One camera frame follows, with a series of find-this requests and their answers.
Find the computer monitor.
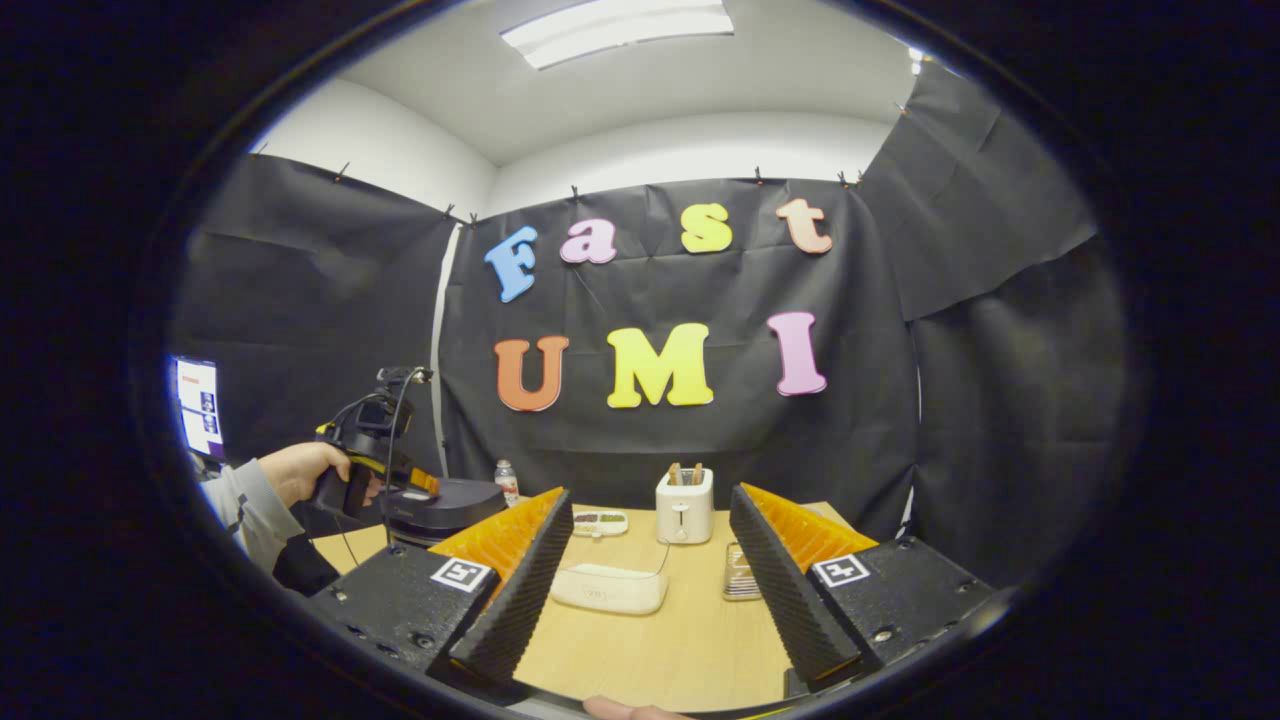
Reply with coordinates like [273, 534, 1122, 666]
[172, 355, 226, 461]

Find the long ceiling light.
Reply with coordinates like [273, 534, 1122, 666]
[500, 0, 736, 71]

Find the black backdrop cloth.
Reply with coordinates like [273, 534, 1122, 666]
[170, 60, 1131, 591]

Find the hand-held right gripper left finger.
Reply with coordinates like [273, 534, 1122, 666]
[305, 487, 576, 691]

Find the white toaster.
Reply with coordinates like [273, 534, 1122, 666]
[655, 468, 715, 545]

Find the clear rice container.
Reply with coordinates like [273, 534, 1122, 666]
[549, 563, 669, 616]

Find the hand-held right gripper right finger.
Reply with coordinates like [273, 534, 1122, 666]
[728, 482, 1001, 693]

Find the thin black cable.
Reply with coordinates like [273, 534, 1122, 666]
[383, 372, 419, 549]

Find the clear wire chopstick holder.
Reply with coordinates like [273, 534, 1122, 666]
[723, 542, 767, 602]

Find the dark grey rice cooker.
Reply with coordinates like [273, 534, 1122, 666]
[385, 478, 508, 548]

